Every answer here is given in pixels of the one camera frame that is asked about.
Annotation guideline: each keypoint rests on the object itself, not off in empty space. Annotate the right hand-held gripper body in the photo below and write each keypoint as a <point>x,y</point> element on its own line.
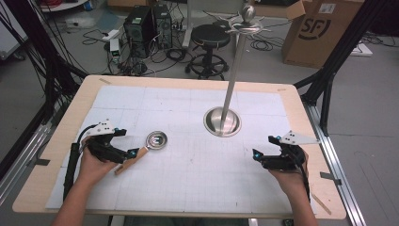
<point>288,157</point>

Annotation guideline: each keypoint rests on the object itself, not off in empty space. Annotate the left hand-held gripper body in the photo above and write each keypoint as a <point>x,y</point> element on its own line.
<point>103,147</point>

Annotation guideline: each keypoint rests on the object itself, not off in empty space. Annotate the person's left hand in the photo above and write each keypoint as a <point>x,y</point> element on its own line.
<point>94,171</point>

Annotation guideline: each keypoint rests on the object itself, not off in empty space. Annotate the person's right hand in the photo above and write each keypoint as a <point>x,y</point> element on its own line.
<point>291,183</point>

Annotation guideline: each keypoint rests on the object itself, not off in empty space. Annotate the grey tape piece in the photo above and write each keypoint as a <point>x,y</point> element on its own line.
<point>331,177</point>

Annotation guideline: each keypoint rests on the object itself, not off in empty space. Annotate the black tape piece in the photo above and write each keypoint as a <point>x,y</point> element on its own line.
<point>42,162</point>

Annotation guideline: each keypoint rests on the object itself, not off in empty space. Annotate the metal utensil stand with hooks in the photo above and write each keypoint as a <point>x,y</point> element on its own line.
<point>230,94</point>

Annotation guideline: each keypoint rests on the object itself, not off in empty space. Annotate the white grid mat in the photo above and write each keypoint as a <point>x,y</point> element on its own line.
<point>194,175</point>

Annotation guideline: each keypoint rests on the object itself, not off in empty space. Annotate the small white device box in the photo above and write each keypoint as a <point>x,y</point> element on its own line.
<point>114,47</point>

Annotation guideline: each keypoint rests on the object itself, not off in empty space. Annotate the white power strip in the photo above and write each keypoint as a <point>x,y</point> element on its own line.
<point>110,34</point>

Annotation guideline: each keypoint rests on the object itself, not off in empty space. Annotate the large black computer tower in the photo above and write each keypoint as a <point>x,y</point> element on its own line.
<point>138,28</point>

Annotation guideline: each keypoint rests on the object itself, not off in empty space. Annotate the large cardboard box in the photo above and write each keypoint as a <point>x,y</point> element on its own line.
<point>320,34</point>

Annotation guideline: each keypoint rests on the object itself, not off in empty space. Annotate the slim black computer tower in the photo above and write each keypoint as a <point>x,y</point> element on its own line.
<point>163,25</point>

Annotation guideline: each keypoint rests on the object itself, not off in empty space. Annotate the black round stool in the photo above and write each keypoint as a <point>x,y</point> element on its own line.
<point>209,36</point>

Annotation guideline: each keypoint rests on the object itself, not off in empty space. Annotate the grey desk leg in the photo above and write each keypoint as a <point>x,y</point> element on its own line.
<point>188,25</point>

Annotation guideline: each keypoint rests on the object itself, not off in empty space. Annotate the aluminium rail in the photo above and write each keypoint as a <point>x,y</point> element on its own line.
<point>338,169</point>
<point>22,160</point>

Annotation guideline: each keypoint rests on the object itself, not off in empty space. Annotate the black metal frame post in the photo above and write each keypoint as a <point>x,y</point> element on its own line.
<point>338,56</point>
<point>47,62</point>

